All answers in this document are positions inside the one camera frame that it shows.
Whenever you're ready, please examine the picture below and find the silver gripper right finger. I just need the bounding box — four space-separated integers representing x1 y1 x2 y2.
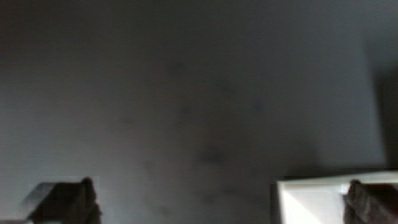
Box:
343 180 398 224

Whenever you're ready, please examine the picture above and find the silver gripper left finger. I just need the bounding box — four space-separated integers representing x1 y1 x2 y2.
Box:
23 177 101 224

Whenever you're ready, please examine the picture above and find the white marker sheet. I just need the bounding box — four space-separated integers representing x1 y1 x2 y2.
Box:
277 171 398 224

